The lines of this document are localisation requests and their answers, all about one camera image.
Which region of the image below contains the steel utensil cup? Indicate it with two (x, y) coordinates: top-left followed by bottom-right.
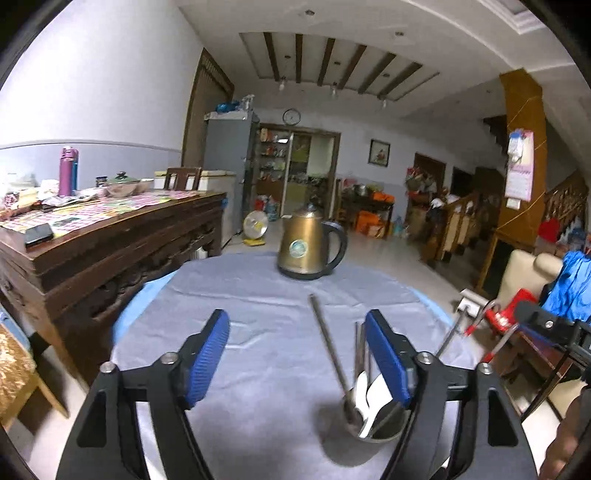
(341, 390), (413, 444)

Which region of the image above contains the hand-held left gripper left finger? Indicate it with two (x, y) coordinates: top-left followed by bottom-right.
(55, 309), (230, 480)

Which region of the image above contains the wooden stair railing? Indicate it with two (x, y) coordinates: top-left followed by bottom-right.
(419, 171), (591, 268)

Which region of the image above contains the person's right forearm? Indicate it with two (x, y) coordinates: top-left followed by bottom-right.
(539, 383), (591, 480)

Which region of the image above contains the cream armchair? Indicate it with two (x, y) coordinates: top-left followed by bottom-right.
(496, 250), (591, 421)

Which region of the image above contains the white power strip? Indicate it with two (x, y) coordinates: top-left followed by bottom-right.
(455, 298), (485, 319)

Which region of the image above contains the wooden side table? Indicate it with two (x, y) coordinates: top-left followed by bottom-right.
(339, 182), (397, 238)

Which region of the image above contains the wall calendar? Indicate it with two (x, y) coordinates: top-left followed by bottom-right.
(505, 129), (535, 201)

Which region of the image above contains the brown square-headed chopstick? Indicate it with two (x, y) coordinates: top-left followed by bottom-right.
(308, 294), (366, 426)

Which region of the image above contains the grey refrigerator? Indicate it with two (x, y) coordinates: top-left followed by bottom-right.
(202, 112), (260, 250)

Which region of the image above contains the small floor fan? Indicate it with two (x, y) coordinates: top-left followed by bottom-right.
(242, 210), (270, 246)

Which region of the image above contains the steel utensil handle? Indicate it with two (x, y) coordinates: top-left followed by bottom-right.
(361, 323), (372, 376)
(353, 322), (365, 384)

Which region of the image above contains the lidded bowl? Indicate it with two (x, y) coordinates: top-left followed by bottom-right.
(105, 171), (143, 198)

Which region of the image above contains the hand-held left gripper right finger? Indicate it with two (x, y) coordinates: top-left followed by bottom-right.
(364, 309), (539, 480)

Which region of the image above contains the grey tablecloth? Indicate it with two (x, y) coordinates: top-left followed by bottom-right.
(111, 251), (463, 480)

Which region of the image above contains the golden electric kettle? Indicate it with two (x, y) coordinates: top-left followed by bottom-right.
(277, 203), (348, 280)

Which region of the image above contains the purple water bottle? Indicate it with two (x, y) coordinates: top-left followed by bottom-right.
(58, 146), (79, 197)

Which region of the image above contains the blue table cover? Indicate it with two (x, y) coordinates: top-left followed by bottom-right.
(111, 272), (455, 352)

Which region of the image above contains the framed wall picture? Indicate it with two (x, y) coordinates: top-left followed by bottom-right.
(368, 138), (391, 166)

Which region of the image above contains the blue cloth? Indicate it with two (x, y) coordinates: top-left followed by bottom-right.
(542, 249), (591, 321)

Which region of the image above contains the wooden chair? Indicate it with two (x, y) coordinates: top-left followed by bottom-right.
(165, 166), (203, 191)

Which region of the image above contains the carved wooden table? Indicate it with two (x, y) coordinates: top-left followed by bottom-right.
(0, 189), (228, 393)

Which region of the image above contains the golden cloth stool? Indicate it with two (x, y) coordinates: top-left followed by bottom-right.
(0, 320), (70, 432)

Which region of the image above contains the white chest freezer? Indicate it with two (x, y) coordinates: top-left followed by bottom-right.
(154, 168), (237, 193)

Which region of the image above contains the glass door shelf cabinet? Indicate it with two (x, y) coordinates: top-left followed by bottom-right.
(256, 124), (342, 219)

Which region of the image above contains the black flat box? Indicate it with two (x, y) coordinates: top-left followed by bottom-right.
(24, 224), (55, 246)

